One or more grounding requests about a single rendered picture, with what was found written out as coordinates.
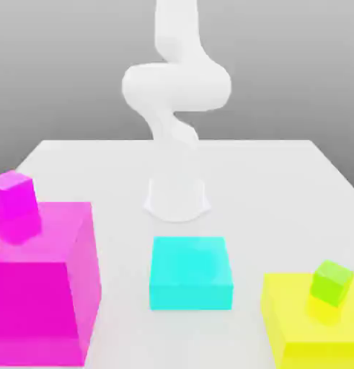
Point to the small magenta cube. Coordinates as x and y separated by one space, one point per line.
15 207

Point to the large cyan box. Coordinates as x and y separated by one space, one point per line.
191 274

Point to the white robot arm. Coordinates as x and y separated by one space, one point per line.
176 86

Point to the small green cube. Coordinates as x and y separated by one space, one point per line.
331 284

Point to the large magenta box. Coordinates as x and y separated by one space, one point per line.
32 302

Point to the large yellow box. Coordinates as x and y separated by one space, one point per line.
315 340

